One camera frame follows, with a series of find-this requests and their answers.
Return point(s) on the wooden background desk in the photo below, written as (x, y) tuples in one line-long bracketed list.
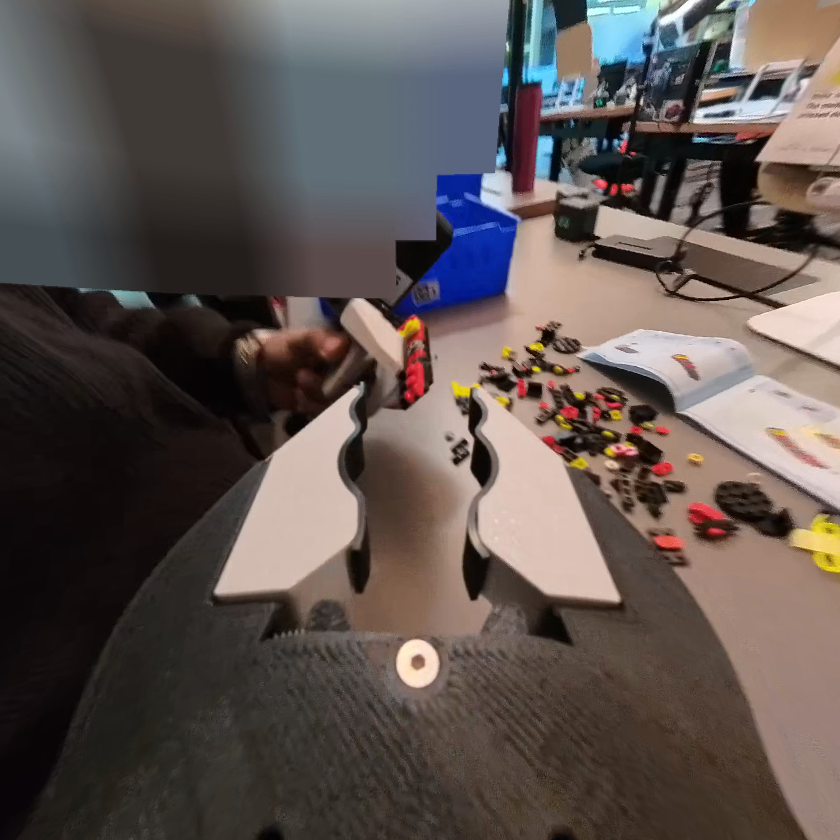
[(656, 126)]

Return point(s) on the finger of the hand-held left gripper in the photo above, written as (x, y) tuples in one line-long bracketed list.
[(344, 374), (374, 334)]

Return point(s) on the maroon water bottle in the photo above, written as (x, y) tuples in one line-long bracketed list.
[(527, 138)]

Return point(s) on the person's black knit sweater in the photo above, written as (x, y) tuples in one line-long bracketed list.
[(65, 525)]

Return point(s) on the lego instruction booklet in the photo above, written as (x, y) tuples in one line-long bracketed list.
[(709, 394)]

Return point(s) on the silver wristwatch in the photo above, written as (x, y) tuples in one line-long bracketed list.
[(253, 348)]

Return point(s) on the blue plastic bin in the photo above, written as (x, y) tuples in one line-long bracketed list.
[(472, 256)]

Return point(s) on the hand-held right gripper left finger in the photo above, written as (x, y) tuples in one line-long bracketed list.
[(295, 525)]

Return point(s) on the cardboard box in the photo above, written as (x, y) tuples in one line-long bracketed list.
[(800, 138)]

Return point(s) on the pile of loose lego pieces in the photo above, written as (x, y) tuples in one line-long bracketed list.
[(741, 499)]

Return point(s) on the person's left hand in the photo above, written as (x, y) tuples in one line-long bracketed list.
[(302, 367)]

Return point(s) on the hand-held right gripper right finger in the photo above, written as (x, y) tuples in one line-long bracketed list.
[(538, 525)]

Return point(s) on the person's left forearm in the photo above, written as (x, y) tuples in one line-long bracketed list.
[(164, 348)]

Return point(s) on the red black yellow lego assembly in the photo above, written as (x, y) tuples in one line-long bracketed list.
[(415, 361)]

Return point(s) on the black device with green lights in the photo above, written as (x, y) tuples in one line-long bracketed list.
[(576, 216)]

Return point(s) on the white flat board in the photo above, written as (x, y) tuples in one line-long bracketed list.
[(800, 328)]

